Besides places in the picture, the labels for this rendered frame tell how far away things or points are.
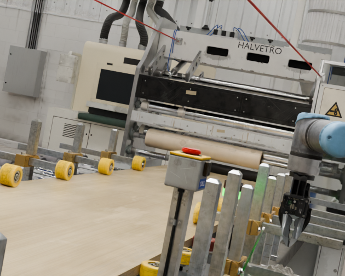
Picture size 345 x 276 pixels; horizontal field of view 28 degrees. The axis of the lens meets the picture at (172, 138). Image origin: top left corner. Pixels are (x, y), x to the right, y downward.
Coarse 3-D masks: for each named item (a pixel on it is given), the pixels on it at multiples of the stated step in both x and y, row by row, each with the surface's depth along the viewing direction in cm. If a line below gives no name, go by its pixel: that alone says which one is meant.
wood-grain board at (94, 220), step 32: (0, 192) 237; (32, 192) 249; (64, 192) 262; (96, 192) 277; (128, 192) 294; (160, 192) 314; (0, 224) 188; (32, 224) 196; (64, 224) 204; (96, 224) 213; (128, 224) 223; (160, 224) 234; (192, 224) 246; (32, 256) 161; (64, 256) 167; (96, 256) 173; (128, 256) 179
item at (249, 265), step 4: (208, 256) 219; (208, 260) 219; (248, 264) 216; (252, 264) 216; (256, 264) 217; (248, 268) 216; (252, 268) 215; (256, 268) 215; (260, 268) 215; (264, 268) 214; (248, 272) 216; (252, 272) 215; (256, 272) 215; (260, 272) 215; (264, 272) 214; (268, 272) 214; (272, 272) 213; (276, 272) 213
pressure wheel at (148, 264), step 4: (148, 260) 176; (144, 264) 171; (148, 264) 172; (152, 264) 174; (156, 264) 173; (140, 268) 173; (144, 268) 171; (148, 268) 170; (152, 268) 170; (156, 268) 170; (140, 272) 172; (144, 272) 171; (148, 272) 170; (152, 272) 170; (156, 272) 169
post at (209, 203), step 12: (216, 180) 164; (204, 192) 164; (216, 192) 163; (204, 204) 164; (216, 204) 165; (204, 216) 164; (204, 228) 164; (204, 240) 164; (192, 252) 165; (204, 252) 164; (192, 264) 165; (204, 264) 165
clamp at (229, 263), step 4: (244, 256) 222; (228, 260) 212; (232, 260) 212; (240, 260) 215; (244, 260) 218; (228, 264) 210; (232, 264) 210; (236, 264) 210; (240, 264) 212; (228, 268) 210; (232, 268) 210; (236, 268) 210; (224, 272) 211; (228, 272) 210; (232, 272) 210; (236, 272) 210
